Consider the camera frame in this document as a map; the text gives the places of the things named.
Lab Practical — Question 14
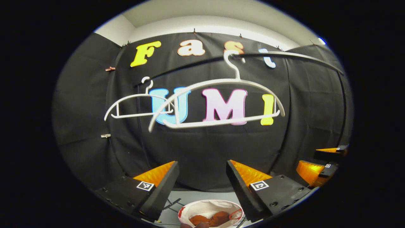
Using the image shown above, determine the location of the white pink laundry hamper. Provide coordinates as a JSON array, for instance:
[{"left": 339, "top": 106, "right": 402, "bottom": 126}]
[{"left": 177, "top": 199, "right": 245, "bottom": 228}]

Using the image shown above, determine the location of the black backdrop cloth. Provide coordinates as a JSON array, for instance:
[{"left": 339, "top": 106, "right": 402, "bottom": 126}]
[{"left": 52, "top": 32, "right": 354, "bottom": 193}]

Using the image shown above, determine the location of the black clothes rack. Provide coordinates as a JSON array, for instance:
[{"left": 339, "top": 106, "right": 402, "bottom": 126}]
[{"left": 134, "top": 51, "right": 348, "bottom": 173}]

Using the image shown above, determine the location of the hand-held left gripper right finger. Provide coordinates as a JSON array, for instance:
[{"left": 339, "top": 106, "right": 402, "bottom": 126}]
[{"left": 226, "top": 160, "right": 312, "bottom": 223}]

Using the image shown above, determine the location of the white clothes hanger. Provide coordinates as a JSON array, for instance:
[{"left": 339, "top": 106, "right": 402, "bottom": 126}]
[
  {"left": 148, "top": 50, "right": 286, "bottom": 133},
  {"left": 104, "top": 76, "right": 175, "bottom": 122}
]

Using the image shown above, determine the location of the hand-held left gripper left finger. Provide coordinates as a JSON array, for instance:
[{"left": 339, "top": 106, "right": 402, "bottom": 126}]
[{"left": 95, "top": 161, "right": 180, "bottom": 223}]

